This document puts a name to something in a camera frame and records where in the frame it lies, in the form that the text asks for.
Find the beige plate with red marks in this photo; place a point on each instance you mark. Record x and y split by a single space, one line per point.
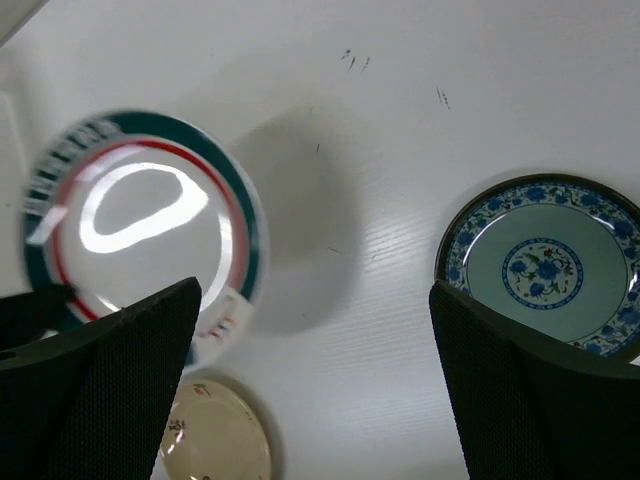
212 432

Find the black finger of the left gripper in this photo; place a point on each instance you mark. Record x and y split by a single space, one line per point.
26 316

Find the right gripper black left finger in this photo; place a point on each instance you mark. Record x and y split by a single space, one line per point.
92 402

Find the teal patterned small plate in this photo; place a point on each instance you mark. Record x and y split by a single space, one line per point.
557 253

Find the white plate red green rim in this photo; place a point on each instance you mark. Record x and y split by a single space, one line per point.
127 202

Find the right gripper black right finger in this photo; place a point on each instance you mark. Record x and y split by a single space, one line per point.
528 406

